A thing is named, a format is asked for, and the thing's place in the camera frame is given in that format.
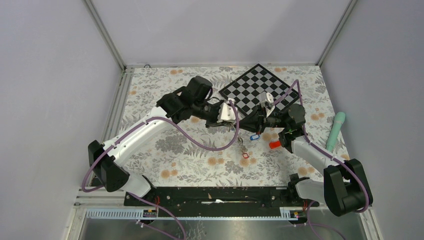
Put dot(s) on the blue key tag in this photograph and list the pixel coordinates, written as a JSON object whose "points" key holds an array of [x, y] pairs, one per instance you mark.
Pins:
{"points": [[254, 137]]}

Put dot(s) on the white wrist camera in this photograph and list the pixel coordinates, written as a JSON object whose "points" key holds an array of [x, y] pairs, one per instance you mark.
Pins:
{"points": [[226, 112], [267, 102]]}

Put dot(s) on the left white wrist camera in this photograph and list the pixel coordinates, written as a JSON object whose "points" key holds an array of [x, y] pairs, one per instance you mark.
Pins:
{"points": [[226, 112]]}

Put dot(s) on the floral table mat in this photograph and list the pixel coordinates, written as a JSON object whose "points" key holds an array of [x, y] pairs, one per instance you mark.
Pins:
{"points": [[170, 159]]}

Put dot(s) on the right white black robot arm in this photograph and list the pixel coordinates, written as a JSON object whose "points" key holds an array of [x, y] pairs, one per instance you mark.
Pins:
{"points": [[344, 188]]}

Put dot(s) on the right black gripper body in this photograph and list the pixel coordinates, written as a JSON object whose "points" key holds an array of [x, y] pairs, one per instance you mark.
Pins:
{"points": [[276, 119]]}

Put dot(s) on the red plastic block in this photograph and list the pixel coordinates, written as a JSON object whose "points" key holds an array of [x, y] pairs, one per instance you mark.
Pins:
{"points": [[274, 144]]}

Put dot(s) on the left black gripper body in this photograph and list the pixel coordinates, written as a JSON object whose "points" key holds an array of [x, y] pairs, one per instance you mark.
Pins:
{"points": [[209, 112]]}

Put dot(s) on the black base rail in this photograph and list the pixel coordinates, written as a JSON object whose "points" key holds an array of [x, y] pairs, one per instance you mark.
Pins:
{"points": [[238, 198]]}

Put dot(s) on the black white checkerboard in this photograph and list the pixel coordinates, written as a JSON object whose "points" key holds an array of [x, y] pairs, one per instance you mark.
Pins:
{"points": [[247, 88]]}

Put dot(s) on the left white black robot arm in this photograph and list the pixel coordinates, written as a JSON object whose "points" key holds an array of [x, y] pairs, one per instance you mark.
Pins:
{"points": [[107, 159]]}

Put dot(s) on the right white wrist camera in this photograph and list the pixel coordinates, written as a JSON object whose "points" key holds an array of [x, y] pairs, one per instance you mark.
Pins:
{"points": [[267, 102]]}

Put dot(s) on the white slotted cable duct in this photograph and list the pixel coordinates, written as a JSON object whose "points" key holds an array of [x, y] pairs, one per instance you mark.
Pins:
{"points": [[262, 213]]}

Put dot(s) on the large grey metal keyring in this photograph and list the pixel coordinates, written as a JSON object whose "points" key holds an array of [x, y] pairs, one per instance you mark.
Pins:
{"points": [[240, 143]]}

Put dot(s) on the mint green cylinder handle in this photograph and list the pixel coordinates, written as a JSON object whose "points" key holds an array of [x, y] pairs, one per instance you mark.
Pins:
{"points": [[338, 121]]}

